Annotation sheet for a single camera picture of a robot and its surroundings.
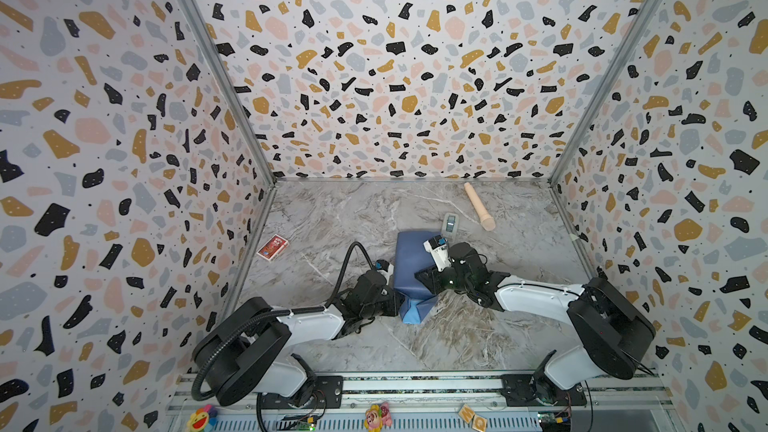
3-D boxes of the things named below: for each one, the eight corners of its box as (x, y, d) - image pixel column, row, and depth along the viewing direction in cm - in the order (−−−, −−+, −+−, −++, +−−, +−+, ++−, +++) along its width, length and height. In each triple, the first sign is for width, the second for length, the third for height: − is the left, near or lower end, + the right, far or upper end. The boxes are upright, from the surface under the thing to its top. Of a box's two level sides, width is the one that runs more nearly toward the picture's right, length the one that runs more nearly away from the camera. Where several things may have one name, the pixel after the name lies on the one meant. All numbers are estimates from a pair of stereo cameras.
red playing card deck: (259, 255, 101) (256, 251, 99) (278, 237, 106) (275, 233, 104) (270, 262, 100) (268, 258, 98) (288, 243, 104) (286, 239, 103)
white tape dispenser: (442, 240, 106) (444, 231, 102) (441, 221, 112) (442, 212, 108) (458, 240, 106) (460, 231, 102) (455, 221, 112) (457, 212, 108)
